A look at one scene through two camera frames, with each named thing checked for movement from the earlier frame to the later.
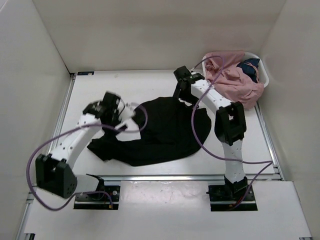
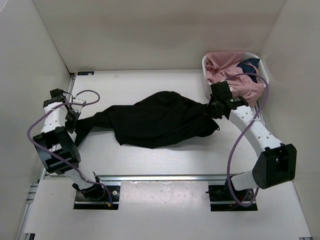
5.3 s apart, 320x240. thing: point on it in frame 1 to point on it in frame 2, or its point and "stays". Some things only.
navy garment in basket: [249, 69] stays
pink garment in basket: [233, 83] stays
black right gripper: [178, 93] to [208, 107]
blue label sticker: [84, 73] stays
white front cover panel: [172, 208] stays
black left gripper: [116, 113] to [70, 127]
